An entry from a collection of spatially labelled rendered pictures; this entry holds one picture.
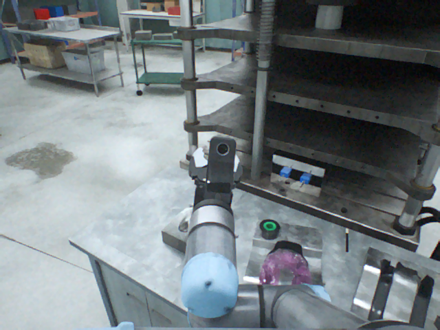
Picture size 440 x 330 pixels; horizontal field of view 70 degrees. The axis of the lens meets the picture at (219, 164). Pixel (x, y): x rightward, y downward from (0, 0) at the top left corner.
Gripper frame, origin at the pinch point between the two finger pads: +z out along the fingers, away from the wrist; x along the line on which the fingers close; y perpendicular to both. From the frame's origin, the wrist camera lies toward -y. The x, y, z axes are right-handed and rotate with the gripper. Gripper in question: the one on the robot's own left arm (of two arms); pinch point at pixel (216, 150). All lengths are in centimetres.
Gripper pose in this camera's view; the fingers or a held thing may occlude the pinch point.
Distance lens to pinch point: 68.7
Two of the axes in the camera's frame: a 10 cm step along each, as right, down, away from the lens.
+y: -1.4, 8.4, 5.3
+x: 9.9, 1.2, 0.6
